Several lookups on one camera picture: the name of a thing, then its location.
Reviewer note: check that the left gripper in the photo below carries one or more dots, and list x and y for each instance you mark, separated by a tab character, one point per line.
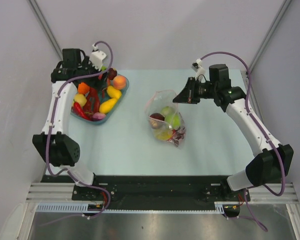
100	84

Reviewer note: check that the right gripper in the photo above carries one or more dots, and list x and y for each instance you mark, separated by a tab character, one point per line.
188	95

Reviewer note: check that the dark red plum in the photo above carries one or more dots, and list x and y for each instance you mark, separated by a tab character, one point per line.
112	73

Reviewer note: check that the green apple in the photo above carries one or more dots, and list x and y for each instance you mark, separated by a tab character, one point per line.
173	121

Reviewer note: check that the clear pink-dotted zip bag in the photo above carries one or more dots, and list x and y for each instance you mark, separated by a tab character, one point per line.
159	100

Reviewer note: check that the red grape bunch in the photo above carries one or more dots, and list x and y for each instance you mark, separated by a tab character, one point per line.
178	136

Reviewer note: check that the dark red apple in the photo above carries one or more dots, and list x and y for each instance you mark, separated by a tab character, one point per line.
156	120

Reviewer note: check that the yellow fruit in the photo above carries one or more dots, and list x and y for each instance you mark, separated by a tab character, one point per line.
163	134

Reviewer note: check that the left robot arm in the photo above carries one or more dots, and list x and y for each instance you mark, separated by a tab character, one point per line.
60	152

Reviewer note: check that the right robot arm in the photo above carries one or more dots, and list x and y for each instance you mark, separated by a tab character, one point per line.
272	159

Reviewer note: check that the yellow lemon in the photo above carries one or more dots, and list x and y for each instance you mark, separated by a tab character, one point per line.
113	92

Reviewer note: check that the orange carrot piece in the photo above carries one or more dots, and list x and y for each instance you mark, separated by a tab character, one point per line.
83	88

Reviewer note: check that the orange peach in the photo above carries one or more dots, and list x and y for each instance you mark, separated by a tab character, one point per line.
119	82

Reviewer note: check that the blue plastic fruit tray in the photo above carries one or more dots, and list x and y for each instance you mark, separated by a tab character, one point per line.
103	96

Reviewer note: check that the yellow mango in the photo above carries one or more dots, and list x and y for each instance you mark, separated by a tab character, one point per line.
107	106

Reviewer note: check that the red bell pepper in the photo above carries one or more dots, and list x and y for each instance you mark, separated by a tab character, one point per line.
93	102

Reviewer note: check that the purple onion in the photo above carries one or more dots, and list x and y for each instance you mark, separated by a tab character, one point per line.
98	116

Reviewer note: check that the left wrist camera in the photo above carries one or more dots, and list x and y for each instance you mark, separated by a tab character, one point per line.
97	57

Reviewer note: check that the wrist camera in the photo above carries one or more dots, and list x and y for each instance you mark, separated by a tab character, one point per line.
198	68
97	57

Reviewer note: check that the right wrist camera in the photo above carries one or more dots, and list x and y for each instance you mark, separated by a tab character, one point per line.
198	68

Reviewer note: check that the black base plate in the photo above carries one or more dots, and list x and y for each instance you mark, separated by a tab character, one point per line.
158	193

